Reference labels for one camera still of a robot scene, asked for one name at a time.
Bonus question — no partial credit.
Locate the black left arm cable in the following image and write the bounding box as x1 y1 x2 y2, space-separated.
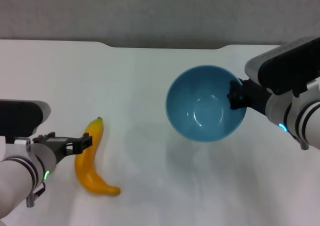
25 181 47 208

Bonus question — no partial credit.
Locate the yellow banana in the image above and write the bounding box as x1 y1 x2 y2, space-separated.
74 116 122 196

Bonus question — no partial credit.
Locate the blue bowl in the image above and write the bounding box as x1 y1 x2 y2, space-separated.
165 64 249 143

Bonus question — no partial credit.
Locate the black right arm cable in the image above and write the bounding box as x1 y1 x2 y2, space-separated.
289 132 310 151

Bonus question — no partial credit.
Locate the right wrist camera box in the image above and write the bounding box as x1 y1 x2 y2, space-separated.
245 36 320 97

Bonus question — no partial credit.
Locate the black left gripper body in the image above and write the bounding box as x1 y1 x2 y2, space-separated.
31 132 76 166

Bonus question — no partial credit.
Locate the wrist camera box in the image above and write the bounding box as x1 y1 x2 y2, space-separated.
0 99 52 145
245 36 320 97

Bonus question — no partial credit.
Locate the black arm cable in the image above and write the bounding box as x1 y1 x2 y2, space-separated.
289 132 310 151
25 181 47 208

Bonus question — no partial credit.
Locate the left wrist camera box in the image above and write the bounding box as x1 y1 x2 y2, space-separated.
0 99 52 145

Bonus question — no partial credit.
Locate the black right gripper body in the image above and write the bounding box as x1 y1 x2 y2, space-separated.
238 77 273 116

